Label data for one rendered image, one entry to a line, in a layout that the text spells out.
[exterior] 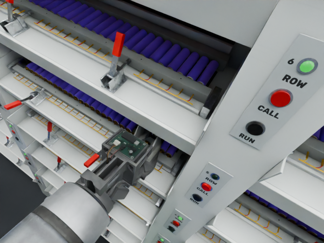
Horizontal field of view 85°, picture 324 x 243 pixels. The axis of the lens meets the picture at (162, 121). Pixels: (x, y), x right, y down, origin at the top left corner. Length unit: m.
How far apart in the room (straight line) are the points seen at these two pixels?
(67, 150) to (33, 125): 0.18
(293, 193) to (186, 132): 0.16
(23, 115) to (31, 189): 0.75
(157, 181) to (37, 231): 0.25
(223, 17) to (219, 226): 0.38
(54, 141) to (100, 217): 0.50
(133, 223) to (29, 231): 0.54
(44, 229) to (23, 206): 1.19
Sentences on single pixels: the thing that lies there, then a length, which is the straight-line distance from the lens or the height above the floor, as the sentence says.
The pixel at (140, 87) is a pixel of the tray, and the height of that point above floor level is 1.09.
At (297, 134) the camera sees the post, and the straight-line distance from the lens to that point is 0.23.
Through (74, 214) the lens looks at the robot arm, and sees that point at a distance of 0.27.
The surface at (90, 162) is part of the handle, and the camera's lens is 0.42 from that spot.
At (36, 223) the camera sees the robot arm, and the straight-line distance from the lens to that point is 0.27.
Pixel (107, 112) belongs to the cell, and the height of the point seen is 0.93.
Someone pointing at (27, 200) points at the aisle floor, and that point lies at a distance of 1.46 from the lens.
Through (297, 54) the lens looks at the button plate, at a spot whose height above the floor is 1.23.
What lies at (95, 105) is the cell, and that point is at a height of 0.93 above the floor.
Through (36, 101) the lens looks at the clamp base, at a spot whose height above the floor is 0.90.
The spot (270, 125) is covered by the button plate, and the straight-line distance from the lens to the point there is 0.23.
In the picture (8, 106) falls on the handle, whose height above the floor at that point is 0.92.
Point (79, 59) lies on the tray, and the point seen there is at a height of 1.09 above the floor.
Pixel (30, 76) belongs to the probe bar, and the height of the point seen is 0.93.
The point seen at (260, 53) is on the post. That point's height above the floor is 1.22.
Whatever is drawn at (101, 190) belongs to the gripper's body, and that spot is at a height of 1.02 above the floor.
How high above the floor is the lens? 1.27
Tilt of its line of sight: 42 degrees down
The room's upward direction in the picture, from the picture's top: 17 degrees clockwise
